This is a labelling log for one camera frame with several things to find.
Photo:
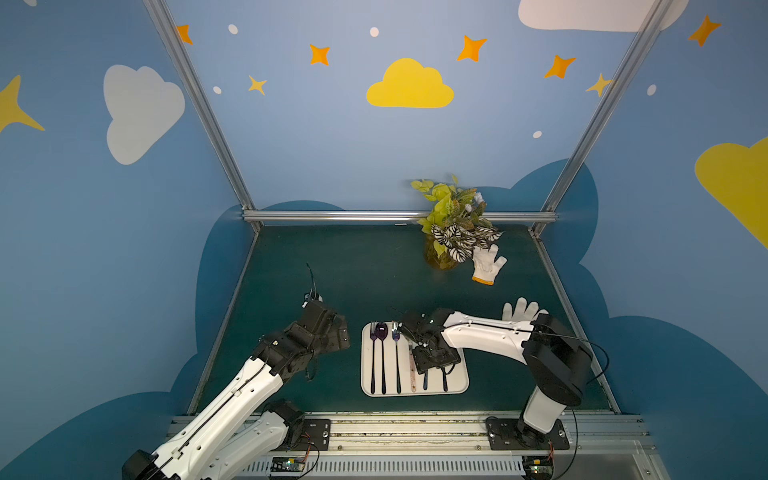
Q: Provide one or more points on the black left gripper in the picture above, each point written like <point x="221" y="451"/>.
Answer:
<point x="332" y="324"/>

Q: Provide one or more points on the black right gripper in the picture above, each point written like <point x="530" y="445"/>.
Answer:
<point x="433" y="357"/>

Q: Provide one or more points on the pink handled silver spoon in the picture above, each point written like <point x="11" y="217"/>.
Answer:
<point x="412" y="368"/>

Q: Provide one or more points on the white rectangular tray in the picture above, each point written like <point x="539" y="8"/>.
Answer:
<point x="388" y="369"/>

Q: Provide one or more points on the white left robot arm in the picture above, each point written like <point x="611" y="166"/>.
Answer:
<point x="210" y="447"/>

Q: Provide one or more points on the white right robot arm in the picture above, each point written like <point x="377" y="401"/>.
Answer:
<point x="559" y="363"/>

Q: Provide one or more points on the white glove yellow cuff far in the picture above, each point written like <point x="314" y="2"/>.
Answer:
<point x="487" y="264"/>

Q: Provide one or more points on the white glove yellow cuff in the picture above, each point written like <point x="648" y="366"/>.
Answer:
<point x="487" y="264"/>
<point x="522" y="311"/>

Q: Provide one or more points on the white glove yellow cuff near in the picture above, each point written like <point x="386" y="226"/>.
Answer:
<point x="522" y="311"/>

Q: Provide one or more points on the glass vase with leafy plant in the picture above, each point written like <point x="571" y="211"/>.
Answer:
<point x="456" y="224"/>

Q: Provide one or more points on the left green circuit board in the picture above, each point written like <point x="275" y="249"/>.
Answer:
<point x="287" y="465"/>

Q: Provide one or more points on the green circuit board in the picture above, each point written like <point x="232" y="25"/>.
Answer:
<point x="287" y="465"/>
<point x="537" y="468"/>

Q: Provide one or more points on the right green circuit board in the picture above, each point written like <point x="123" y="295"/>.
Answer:
<point x="537" y="468"/>

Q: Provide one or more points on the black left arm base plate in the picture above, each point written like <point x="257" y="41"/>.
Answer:
<point x="314" y="430"/>

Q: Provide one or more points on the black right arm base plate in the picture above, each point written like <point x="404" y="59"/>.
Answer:
<point x="513" y="434"/>

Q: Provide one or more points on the aluminium back frame rail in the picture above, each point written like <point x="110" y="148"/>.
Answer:
<point x="385" y="216"/>

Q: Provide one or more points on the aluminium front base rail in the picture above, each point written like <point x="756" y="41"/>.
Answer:
<point x="454" y="445"/>

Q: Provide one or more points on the aluminium left frame post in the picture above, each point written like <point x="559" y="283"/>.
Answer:
<point x="163" y="21"/>

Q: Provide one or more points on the aluminium frame post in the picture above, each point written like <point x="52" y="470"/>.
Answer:
<point x="639" y="48"/>
<point x="163" y="21"/>

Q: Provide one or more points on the aluminium right frame post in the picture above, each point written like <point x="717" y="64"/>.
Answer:
<point x="639" y="48"/>

